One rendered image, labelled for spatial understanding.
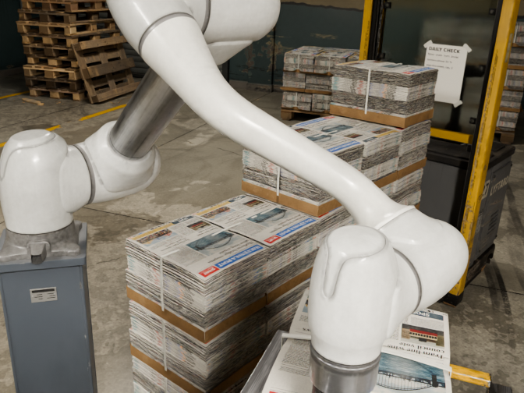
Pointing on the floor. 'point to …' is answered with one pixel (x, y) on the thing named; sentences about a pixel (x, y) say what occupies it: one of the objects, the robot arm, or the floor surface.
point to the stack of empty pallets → (61, 44)
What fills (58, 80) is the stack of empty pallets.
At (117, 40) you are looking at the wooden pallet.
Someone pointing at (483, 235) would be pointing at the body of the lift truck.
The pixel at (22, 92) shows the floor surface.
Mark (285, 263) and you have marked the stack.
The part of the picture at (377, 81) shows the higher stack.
